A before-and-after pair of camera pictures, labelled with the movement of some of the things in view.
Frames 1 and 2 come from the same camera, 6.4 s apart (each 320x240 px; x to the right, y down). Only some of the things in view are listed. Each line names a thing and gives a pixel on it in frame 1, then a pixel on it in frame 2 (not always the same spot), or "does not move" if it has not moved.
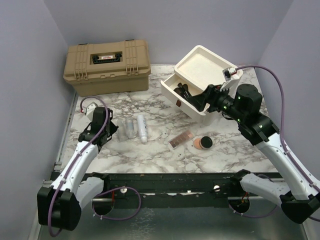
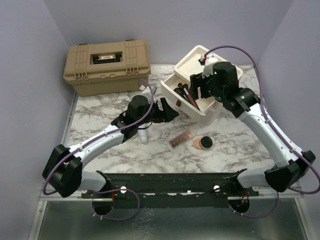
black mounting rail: x=170 y=190 does not move
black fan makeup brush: x=179 y=90 does not move
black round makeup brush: x=185 y=88 to x=180 y=85
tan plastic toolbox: x=108 y=67 does not move
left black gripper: x=113 y=127 to x=166 y=115
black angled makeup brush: x=185 y=88 does not move
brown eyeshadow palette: x=180 y=139 does not move
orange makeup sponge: x=196 y=143 does not move
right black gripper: x=213 y=92 to x=198 y=80
